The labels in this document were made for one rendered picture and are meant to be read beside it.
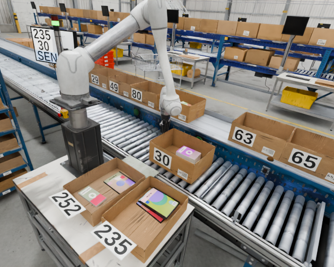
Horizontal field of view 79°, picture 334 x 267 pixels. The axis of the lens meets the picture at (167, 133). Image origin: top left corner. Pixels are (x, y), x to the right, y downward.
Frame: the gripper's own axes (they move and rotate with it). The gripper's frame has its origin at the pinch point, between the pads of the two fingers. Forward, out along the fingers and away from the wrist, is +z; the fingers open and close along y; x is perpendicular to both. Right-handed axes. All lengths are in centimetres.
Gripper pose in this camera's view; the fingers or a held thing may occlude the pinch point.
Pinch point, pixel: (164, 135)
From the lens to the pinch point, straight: 167.5
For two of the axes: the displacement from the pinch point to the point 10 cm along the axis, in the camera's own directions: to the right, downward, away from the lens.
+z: -0.7, 8.6, 5.0
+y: -6.4, 3.4, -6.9
